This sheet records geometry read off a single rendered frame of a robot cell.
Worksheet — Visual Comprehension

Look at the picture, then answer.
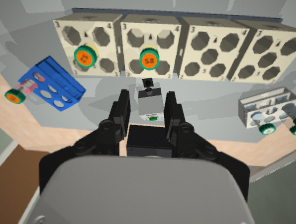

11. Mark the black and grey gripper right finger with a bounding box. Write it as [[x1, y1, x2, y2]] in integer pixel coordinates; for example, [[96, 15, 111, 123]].
[[164, 91, 250, 203]]

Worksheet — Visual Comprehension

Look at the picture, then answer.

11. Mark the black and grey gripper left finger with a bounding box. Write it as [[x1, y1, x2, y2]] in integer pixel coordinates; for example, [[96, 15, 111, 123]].
[[39, 89, 131, 195]]

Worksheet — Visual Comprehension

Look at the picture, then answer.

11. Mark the blue tube rack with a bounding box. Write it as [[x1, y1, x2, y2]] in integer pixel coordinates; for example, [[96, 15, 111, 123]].
[[18, 55, 86, 112]]

